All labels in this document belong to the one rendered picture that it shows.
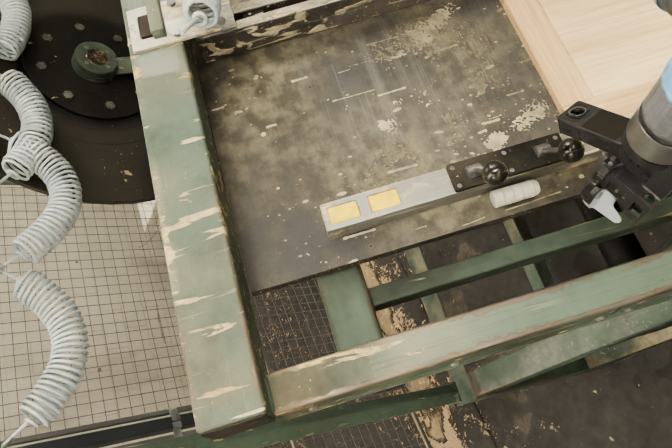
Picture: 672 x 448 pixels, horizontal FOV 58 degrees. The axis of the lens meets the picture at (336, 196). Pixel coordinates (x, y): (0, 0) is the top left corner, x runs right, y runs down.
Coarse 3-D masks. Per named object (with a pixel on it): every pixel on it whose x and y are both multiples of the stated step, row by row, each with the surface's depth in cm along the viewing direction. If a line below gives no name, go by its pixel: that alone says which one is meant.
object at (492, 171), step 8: (496, 160) 88; (464, 168) 99; (472, 168) 98; (480, 168) 96; (488, 168) 88; (496, 168) 87; (504, 168) 87; (472, 176) 98; (488, 176) 88; (496, 176) 87; (504, 176) 87; (496, 184) 88
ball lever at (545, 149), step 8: (544, 144) 99; (560, 144) 89; (568, 144) 88; (576, 144) 88; (536, 152) 99; (544, 152) 98; (552, 152) 95; (560, 152) 89; (568, 152) 88; (576, 152) 88; (584, 152) 89; (568, 160) 89; (576, 160) 89
